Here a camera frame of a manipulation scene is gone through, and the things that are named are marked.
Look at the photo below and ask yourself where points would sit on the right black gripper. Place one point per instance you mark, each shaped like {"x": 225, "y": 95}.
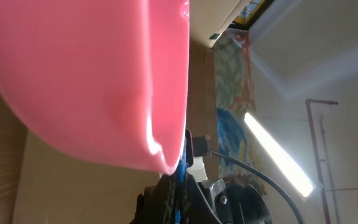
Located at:
{"x": 208, "y": 201}

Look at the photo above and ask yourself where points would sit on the pink scoop blue handle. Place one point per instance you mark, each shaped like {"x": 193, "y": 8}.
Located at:
{"x": 100, "y": 80}

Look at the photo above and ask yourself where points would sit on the ceiling fluorescent light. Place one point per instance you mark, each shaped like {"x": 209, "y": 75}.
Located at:
{"x": 296, "y": 176}

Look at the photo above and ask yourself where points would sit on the red ceiling pipe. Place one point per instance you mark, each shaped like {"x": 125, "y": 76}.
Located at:
{"x": 317, "y": 159}

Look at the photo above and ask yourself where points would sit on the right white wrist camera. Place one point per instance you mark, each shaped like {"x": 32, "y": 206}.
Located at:
{"x": 196, "y": 148}

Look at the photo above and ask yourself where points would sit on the colourful wall painting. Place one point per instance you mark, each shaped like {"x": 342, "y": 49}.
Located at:
{"x": 235, "y": 97}

